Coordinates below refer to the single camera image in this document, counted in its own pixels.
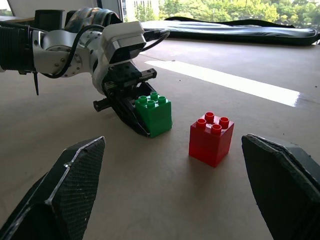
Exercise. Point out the green toy brick cube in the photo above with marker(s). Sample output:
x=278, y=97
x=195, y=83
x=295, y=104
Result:
x=157, y=115

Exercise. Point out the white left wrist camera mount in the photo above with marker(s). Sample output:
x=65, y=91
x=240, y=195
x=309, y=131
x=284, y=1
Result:
x=120, y=31

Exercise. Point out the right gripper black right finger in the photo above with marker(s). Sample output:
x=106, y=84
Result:
x=282, y=185

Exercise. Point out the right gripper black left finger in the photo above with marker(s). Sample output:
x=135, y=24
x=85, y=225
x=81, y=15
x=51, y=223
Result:
x=72, y=180

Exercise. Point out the light wooden background table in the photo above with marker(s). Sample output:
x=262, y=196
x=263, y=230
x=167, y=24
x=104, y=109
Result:
x=15, y=19

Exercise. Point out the black chair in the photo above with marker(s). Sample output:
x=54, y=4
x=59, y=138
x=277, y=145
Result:
x=48, y=17

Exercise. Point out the camouflage patterned cloth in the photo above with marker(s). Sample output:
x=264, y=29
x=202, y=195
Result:
x=87, y=16

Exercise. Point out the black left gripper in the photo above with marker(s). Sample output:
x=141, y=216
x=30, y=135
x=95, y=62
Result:
x=125, y=75

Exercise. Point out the long black flat bag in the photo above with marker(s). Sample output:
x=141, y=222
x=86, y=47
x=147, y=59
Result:
x=225, y=32

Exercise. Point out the red toy brick cube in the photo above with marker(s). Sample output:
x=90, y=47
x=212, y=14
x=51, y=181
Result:
x=210, y=145

